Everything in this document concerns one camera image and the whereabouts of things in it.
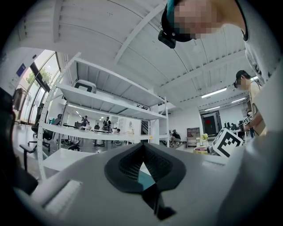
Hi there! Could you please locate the white metal shelving rack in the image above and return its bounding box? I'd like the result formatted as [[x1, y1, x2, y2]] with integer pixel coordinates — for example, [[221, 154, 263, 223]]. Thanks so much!
[[36, 52, 171, 183]]

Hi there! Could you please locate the person's head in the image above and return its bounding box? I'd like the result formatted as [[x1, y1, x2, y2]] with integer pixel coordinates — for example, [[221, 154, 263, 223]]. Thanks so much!
[[161, 0, 246, 42]]

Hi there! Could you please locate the black head-mounted camera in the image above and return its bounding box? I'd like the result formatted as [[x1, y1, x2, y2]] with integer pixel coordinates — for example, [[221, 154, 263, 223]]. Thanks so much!
[[157, 30, 177, 49]]

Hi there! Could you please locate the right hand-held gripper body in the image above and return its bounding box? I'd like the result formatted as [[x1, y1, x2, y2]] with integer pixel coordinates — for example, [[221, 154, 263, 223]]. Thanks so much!
[[207, 128, 244, 158]]

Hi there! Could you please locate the wooden shelf cabinet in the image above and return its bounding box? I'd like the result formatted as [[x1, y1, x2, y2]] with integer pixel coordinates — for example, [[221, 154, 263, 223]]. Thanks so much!
[[186, 127, 201, 148]]

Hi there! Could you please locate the person's grey shirt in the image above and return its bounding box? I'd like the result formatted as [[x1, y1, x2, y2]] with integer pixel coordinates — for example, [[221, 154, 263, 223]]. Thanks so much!
[[221, 0, 283, 212]]

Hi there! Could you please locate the glass door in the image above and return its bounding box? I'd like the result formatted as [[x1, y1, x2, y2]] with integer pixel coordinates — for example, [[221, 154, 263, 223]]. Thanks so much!
[[22, 50, 61, 124]]

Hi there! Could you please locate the yellow flower bunch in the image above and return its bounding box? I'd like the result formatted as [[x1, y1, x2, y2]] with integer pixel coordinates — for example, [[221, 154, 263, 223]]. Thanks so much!
[[200, 133, 210, 146]]

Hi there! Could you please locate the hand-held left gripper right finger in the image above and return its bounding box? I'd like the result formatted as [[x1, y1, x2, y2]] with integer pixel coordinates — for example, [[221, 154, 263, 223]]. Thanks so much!
[[144, 142, 230, 226]]

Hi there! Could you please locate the white case with dark window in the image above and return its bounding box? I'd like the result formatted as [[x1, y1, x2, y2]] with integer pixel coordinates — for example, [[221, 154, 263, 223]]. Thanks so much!
[[74, 79, 97, 94]]

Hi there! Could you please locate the blue wall poster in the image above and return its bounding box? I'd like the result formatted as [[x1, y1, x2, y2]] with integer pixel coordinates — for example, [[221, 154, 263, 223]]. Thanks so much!
[[16, 63, 27, 77]]

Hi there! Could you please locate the black mesh office chair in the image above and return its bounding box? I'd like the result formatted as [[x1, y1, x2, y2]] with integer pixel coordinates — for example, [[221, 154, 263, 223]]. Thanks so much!
[[27, 106, 54, 152]]

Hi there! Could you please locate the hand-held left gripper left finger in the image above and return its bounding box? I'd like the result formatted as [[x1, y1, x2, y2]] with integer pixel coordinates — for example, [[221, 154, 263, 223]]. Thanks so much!
[[28, 142, 156, 226]]

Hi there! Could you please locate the teal gift box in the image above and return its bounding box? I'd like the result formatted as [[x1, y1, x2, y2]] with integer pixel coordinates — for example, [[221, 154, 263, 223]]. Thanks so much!
[[137, 171, 157, 191]]

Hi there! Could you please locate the coat rack with clothes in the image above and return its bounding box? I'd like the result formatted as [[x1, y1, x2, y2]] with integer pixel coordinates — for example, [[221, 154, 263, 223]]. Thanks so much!
[[12, 87, 28, 112]]

